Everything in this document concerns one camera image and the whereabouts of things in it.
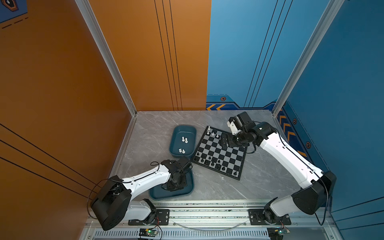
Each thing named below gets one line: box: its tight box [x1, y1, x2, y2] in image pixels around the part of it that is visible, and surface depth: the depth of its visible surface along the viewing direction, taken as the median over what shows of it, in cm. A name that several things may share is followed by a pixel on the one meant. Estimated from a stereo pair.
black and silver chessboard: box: [190, 125, 248, 181], surface depth 94 cm
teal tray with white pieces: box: [169, 125, 198, 158], surface depth 103 cm
